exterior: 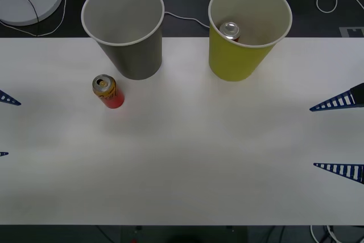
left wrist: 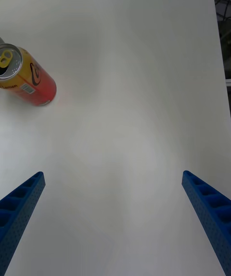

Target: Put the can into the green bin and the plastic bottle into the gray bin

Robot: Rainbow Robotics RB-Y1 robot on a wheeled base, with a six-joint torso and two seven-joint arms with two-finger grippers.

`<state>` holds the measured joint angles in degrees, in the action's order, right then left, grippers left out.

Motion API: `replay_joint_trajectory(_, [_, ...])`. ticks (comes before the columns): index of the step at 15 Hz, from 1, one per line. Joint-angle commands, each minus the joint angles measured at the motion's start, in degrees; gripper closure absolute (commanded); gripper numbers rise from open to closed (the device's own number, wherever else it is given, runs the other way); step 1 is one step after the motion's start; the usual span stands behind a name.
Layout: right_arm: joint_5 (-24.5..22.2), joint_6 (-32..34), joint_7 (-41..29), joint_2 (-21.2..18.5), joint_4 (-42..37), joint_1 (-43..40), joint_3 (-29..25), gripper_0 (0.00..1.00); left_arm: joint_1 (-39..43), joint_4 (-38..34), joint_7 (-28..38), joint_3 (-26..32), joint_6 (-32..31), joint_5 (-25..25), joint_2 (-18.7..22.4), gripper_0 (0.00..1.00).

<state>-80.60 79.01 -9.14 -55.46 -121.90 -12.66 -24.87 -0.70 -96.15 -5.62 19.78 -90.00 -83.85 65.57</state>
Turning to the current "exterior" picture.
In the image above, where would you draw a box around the looping white cable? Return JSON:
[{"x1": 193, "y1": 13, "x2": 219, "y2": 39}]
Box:
[{"x1": 0, "y1": 0, "x2": 68, "y2": 38}]

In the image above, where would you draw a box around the yellow-green plastic waste bin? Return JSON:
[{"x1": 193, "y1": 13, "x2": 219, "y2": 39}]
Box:
[{"x1": 208, "y1": 0, "x2": 293, "y2": 83}]

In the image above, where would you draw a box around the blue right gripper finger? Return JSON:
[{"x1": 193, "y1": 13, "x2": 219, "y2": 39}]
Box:
[
  {"x1": 313, "y1": 162, "x2": 364, "y2": 184},
  {"x1": 309, "y1": 83, "x2": 364, "y2": 112}
]

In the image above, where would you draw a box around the orange and red drink can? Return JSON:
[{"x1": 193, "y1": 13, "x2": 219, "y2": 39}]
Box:
[{"x1": 92, "y1": 74, "x2": 125, "y2": 109}]

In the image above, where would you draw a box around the white power strip cable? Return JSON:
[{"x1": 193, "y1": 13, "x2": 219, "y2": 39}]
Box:
[{"x1": 74, "y1": 0, "x2": 210, "y2": 28}]

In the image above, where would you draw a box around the grey plastic waste bin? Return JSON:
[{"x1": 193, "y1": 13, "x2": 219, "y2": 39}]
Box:
[{"x1": 81, "y1": 0, "x2": 166, "y2": 81}]

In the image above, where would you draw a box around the white cable bundle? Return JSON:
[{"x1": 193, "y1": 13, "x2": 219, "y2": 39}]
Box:
[{"x1": 309, "y1": 225, "x2": 338, "y2": 243}]

